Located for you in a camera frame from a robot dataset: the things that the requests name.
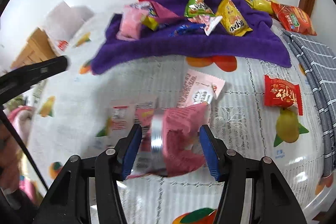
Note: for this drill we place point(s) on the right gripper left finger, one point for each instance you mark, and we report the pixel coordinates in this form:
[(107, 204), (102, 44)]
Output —
[(67, 200)]

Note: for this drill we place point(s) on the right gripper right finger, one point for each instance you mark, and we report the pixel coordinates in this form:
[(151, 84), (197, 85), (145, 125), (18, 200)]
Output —
[(272, 199)]

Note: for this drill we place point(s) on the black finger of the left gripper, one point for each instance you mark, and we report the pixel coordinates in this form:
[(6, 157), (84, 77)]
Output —
[(20, 80)]

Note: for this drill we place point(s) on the white red label packet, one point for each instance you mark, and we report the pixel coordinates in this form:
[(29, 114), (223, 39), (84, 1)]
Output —
[(122, 114)]

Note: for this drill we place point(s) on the red square snack packet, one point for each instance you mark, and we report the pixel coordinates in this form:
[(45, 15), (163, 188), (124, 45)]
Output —
[(282, 93)]

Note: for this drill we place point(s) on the large pink snack bag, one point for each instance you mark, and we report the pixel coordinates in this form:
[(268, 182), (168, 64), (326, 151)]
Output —
[(166, 147)]

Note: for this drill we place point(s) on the small pink square packet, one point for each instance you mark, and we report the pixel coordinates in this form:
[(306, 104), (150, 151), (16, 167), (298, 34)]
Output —
[(130, 26)]

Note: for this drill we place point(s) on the light pink pastry packet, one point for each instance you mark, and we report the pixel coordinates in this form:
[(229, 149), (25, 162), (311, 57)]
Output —
[(199, 87)]

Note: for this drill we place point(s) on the magenta yellow snack packet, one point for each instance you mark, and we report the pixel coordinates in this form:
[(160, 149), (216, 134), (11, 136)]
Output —
[(153, 15)]

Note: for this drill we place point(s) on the blue cookie packet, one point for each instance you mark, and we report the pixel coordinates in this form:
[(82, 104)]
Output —
[(187, 29)]

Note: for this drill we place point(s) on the yellow triangular snack packet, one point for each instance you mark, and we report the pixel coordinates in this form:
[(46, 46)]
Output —
[(232, 19)]

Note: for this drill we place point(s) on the white pink candy packet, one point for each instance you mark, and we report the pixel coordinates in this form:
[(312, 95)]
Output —
[(209, 22)]

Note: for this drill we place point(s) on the green snack packet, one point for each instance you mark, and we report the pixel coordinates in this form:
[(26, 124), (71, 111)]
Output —
[(197, 7)]

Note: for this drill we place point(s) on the person's left hand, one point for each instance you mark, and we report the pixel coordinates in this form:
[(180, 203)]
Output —
[(9, 161)]

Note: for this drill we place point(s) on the wooden chair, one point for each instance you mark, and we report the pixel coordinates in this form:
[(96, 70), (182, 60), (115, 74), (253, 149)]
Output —
[(36, 50)]

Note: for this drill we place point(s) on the white plastic bag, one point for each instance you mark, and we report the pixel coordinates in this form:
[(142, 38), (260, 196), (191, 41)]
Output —
[(62, 23)]

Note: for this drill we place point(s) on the grey checked folded cloth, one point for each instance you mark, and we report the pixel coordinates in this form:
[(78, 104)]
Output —
[(318, 63)]

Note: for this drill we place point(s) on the purple towel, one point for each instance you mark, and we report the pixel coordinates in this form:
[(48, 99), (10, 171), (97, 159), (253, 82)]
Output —
[(261, 43)]

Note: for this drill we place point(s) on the orange red chips bag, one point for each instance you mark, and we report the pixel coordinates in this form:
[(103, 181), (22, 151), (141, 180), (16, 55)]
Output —
[(293, 19)]

